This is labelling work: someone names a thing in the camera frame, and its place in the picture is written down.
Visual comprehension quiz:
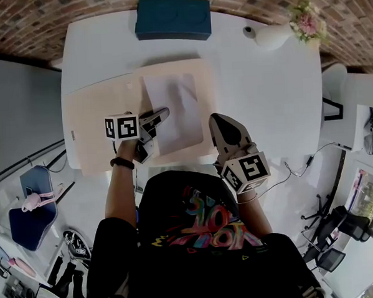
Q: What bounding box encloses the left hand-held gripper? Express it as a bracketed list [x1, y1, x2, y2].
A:
[103, 107, 173, 165]

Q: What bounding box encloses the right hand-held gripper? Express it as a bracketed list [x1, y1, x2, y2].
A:
[210, 111, 272, 196]

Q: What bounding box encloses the white A4 paper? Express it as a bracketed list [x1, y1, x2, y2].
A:
[143, 72, 205, 157]

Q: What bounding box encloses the beige folder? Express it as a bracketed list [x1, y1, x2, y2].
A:
[59, 58, 220, 179]

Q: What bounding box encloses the person's right forearm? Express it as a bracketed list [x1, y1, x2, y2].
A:
[235, 187, 273, 240]

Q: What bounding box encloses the person's left forearm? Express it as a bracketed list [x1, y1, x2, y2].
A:
[101, 138, 144, 231]

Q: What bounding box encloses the black wristband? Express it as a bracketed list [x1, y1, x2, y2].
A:
[109, 157, 136, 172]

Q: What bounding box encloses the dark teal box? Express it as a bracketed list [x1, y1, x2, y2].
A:
[133, 0, 213, 45]

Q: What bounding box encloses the white vase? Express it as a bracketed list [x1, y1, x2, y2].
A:
[253, 23, 293, 52]

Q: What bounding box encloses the white chair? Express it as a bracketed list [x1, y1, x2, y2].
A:
[321, 62, 351, 122]

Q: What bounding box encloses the pink flower bouquet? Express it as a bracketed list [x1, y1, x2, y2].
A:
[286, 0, 330, 48]

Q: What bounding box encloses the black printed T-shirt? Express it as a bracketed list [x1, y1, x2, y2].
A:
[78, 163, 323, 298]

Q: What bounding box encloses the black sticker-covered case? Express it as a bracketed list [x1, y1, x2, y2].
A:
[62, 230, 88, 260]

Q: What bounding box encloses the window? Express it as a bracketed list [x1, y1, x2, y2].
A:
[343, 165, 373, 231]

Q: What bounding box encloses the black mesh office chair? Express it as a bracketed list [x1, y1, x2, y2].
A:
[303, 230, 348, 276]

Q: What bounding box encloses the navy chair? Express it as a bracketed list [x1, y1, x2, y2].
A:
[6, 164, 62, 253]

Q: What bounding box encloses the black clothing heap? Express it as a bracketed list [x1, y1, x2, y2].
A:
[47, 254, 87, 298]

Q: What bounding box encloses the pink pad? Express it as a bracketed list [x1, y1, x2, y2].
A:
[9, 255, 37, 279]

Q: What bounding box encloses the thin gold bracelet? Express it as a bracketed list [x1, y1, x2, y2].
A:
[236, 193, 259, 205]

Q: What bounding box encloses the black power cable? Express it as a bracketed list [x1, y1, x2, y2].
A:
[254, 142, 340, 199]

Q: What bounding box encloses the pink strap bag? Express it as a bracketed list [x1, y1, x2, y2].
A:
[20, 190, 66, 214]

